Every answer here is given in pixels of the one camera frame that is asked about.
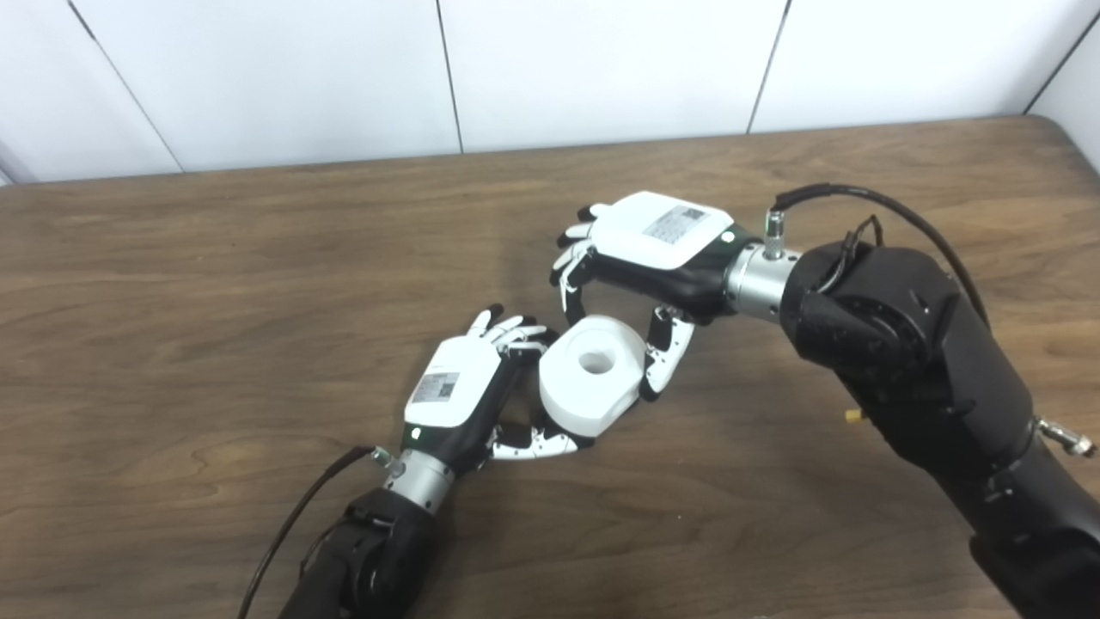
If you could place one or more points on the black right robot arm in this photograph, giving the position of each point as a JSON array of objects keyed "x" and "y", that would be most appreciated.
[{"x": 928, "y": 370}]

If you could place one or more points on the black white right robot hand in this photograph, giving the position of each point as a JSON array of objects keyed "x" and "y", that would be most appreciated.
[{"x": 653, "y": 241}]

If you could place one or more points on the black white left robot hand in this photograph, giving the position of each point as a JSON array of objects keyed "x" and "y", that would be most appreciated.
[{"x": 451, "y": 383}]

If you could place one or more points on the round white plastic piece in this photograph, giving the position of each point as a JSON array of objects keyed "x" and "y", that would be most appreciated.
[{"x": 584, "y": 395}]

